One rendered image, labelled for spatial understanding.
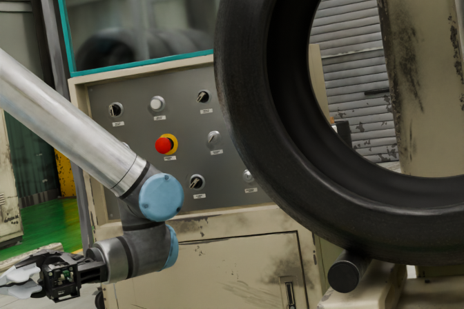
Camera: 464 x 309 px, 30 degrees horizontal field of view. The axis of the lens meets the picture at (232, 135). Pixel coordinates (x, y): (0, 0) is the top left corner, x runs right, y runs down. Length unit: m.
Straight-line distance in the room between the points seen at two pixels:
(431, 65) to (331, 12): 9.49
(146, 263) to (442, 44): 0.73
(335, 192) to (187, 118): 0.93
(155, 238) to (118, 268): 0.10
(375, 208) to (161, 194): 0.57
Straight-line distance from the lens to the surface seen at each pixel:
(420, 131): 1.55
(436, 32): 1.55
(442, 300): 1.43
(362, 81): 10.91
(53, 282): 1.72
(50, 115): 1.61
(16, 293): 1.75
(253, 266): 2.03
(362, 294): 1.27
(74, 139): 1.62
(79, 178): 5.13
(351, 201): 1.19
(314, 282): 2.01
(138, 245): 1.79
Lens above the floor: 1.18
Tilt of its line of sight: 3 degrees down
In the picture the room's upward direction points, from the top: 9 degrees counter-clockwise
